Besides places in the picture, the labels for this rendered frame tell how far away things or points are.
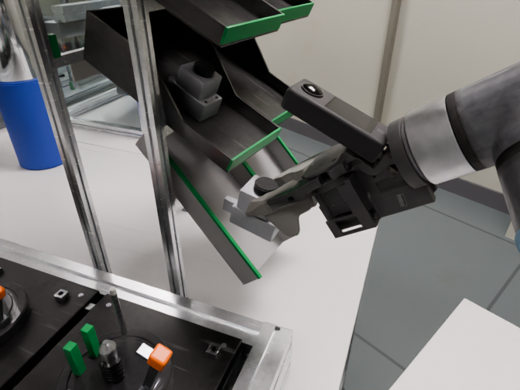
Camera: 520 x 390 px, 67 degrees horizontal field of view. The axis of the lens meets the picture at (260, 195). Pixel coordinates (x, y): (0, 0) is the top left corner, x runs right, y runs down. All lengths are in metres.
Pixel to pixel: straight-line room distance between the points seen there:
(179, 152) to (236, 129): 0.12
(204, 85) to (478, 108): 0.34
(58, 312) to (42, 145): 0.76
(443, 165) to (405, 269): 1.89
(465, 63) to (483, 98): 2.46
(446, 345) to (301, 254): 0.33
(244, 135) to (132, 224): 0.52
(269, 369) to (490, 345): 0.42
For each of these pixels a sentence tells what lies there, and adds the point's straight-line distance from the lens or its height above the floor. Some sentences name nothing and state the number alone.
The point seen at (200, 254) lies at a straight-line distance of 0.90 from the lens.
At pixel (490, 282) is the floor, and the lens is 2.37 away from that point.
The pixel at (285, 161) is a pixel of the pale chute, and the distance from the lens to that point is 0.81.
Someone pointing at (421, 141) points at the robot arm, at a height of 1.30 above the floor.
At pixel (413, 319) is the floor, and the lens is 2.02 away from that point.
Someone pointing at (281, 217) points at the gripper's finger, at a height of 1.17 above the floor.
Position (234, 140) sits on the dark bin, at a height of 1.20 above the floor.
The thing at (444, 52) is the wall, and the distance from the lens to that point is 2.87.
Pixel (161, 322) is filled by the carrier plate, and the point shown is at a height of 0.97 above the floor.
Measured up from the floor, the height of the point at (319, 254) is 0.86.
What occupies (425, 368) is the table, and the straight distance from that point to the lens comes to 0.75.
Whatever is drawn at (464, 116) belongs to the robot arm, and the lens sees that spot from 0.37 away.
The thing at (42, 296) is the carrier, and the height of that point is 0.97.
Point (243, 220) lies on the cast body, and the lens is 0.51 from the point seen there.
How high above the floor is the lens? 1.44
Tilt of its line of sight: 32 degrees down
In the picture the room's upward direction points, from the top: straight up
